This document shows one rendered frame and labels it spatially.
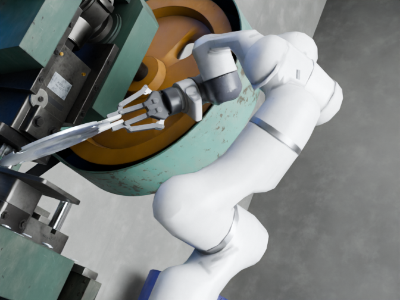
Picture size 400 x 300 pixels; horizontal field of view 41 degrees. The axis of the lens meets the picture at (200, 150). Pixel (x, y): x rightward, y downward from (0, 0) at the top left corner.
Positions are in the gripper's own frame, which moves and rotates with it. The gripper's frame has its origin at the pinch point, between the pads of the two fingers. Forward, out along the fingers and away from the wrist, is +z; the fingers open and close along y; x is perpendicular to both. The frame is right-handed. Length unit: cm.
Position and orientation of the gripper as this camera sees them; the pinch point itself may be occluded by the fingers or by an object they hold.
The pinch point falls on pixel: (109, 123)
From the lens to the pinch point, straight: 142.7
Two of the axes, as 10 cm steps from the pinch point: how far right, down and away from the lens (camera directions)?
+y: -3.9, -9.2, 0.2
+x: 3.5, -1.7, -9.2
